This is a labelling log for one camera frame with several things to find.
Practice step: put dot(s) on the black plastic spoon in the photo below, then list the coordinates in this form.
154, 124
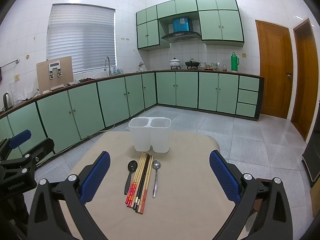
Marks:
132, 166

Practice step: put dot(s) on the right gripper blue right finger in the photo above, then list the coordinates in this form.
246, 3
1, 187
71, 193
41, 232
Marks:
264, 198

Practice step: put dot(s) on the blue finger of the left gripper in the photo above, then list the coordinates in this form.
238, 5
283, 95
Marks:
19, 139

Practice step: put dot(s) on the brown wooden door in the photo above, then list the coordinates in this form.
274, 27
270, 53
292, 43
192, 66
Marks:
276, 67
307, 78

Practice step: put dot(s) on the red patterned chopstick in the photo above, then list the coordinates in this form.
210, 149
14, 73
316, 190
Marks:
145, 191
129, 204
132, 186

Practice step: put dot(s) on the black chopstick silver band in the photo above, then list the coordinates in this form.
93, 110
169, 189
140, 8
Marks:
141, 182

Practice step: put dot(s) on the range hood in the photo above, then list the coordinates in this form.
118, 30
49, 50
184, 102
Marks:
181, 36

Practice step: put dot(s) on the beige table mat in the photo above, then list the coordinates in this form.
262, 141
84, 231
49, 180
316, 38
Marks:
184, 201

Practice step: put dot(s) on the green upper kitchen cabinets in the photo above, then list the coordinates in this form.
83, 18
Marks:
217, 21

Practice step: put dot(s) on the white pot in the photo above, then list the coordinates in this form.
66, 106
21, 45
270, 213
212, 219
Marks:
175, 64

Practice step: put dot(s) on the green thermos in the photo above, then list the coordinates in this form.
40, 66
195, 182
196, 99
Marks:
234, 62

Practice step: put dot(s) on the green lower kitchen cabinets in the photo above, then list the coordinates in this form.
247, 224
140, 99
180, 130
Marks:
73, 114

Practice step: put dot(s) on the blue box above hood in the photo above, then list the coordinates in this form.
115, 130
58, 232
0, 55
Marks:
182, 24

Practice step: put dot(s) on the white twin utensil holder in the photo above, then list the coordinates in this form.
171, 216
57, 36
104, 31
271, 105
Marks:
150, 133

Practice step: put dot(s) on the window blind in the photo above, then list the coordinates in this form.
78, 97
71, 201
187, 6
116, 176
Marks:
84, 32

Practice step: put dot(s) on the cardboard box with label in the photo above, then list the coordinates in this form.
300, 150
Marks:
54, 73

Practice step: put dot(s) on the green kitchen cabinets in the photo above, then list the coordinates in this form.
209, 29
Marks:
73, 114
217, 21

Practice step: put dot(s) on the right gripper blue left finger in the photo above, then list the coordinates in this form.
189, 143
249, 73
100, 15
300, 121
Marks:
47, 220

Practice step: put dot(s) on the chrome faucet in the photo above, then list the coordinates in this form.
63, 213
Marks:
107, 66

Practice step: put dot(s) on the glass jars on counter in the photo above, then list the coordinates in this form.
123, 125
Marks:
214, 66

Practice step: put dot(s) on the black wok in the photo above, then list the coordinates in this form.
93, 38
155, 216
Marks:
192, 64

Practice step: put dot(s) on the plain wooden chopstick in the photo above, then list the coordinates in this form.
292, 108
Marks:
138, 182

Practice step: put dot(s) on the metal spoon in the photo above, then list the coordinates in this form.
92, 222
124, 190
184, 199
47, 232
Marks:
156, 164

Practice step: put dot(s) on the steel kettle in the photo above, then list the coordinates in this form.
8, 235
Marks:
7, 101

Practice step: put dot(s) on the black appliance on right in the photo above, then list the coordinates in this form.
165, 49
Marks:
311, 158

